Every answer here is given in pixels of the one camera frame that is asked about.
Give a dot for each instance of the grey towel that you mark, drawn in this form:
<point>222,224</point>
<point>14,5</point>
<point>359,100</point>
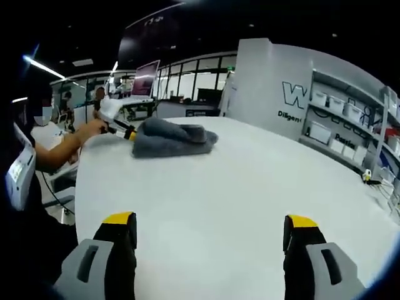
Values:
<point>175,140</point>

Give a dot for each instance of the person's left hand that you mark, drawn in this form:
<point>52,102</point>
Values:
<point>93,127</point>

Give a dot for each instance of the white desk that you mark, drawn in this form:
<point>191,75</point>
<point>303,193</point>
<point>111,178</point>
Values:
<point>137,100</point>

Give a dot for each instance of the ceiling light strip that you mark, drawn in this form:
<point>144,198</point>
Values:
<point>114,67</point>
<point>43,67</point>

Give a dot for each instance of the large computer monitor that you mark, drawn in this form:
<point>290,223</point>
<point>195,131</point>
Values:
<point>143,81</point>

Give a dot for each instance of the person's dark clothing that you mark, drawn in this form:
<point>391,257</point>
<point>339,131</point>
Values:
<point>37,237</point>

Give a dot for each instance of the grey reception counter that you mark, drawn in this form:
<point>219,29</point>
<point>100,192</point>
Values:
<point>175,109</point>

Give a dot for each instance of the person's white shirt torso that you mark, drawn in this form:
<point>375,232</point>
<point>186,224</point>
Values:
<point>47,134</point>

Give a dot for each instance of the office chair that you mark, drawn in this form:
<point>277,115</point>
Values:
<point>62,184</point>

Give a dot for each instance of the dark screen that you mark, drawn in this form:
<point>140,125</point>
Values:
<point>209,94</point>

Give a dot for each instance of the spare white hand-held gripper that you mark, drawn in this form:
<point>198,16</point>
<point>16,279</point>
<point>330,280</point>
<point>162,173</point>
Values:
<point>368,175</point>

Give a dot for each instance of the white worn device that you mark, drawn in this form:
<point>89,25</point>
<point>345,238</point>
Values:
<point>22,178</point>

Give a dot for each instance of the group of white storage boxes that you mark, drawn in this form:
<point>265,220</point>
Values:
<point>394,139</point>
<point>336,104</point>

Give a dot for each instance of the grey metal shelving unit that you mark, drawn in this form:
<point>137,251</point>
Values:
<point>378,125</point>
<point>394,118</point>

